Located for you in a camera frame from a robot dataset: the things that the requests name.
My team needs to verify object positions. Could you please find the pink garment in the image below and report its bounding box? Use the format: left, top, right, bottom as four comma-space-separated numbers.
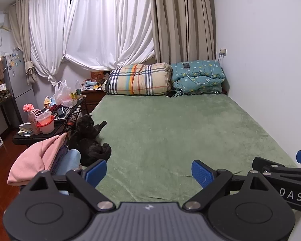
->
7, 133, 68, 186

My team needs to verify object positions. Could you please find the wooden nightstand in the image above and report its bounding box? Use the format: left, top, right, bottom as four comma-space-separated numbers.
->
83, 88, 107, 113

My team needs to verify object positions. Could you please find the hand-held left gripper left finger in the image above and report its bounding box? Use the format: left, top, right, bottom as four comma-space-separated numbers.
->
27, 159, 116, 212

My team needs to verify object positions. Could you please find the black side table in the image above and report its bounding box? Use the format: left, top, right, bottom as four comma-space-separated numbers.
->
12, 97, 87, 146

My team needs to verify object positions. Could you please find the white charging cable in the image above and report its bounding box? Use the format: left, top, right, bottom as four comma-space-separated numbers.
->
187, 54, 222, 85

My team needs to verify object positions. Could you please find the teal floral quilt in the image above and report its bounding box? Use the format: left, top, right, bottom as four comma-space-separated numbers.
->
170, 60, 226, 95

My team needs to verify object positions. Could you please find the orange printed picture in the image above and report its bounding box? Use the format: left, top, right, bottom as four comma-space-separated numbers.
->
91, 71, 111, 82

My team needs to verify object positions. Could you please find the plaid striped quilt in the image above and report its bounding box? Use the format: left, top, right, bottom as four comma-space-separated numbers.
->
102, 63, 173, 96

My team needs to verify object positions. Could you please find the silver refrigerator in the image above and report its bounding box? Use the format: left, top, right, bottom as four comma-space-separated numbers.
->
1, 50, 37, 123

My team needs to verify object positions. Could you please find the light blue folded garment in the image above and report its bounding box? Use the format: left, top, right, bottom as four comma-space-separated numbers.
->
54, 149, 81, 196

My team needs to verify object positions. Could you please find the stack of books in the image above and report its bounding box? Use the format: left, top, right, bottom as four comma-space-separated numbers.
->
17, 123, 34, 138

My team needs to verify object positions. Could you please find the white plastic bag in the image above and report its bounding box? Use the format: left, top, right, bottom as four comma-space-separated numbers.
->
53, 80, 74, 107

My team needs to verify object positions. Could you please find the white sheer curtain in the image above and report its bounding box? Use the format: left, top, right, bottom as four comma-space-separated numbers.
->
29, 0, 73, 86
63, 0, 156, 71

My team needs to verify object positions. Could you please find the red bucket with lid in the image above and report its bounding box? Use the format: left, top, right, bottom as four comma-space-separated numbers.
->
36, 111, 55, 134

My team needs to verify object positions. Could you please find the black cat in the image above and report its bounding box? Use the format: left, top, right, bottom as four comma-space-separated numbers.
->
68, 114, 112, 166

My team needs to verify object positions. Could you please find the beige curtain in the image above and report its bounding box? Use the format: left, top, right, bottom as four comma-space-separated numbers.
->
9, 0, 38, 84
150, 0, 216, 67

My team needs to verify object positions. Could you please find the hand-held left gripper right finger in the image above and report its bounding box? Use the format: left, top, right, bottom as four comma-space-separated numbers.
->
182, 159, 276, 211

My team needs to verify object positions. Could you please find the clear water bottle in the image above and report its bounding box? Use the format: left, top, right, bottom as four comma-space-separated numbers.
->
75, 80, 83, 99

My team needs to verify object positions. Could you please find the green plush blanket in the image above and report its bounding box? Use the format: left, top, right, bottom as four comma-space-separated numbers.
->
92, 94, 298, 205

